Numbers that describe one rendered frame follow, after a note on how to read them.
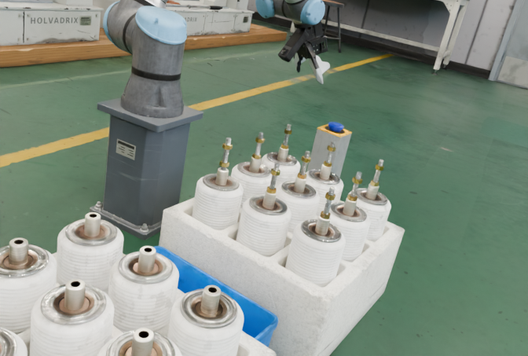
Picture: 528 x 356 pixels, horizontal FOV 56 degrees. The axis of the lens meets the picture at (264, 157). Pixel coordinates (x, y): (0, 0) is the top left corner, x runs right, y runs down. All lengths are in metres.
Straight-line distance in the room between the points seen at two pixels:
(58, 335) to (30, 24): 2.28
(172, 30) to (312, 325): 0.69
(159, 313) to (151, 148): 0.55
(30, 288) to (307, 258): 0.45
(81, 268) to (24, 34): 2.10
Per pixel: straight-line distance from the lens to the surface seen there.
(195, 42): 3.78
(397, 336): 1.17
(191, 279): 1.00
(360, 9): 6.06
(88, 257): 0.79
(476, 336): 1.29
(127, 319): 0.74
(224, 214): 1.01
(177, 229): 1.03
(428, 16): 5.89
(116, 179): 1.29
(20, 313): 0.75
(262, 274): 0.93
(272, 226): 0.94
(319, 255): 0.90
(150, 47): 1.18
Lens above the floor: 0.68
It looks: 21 degrees down
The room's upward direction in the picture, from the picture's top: 12 degrees clockwise
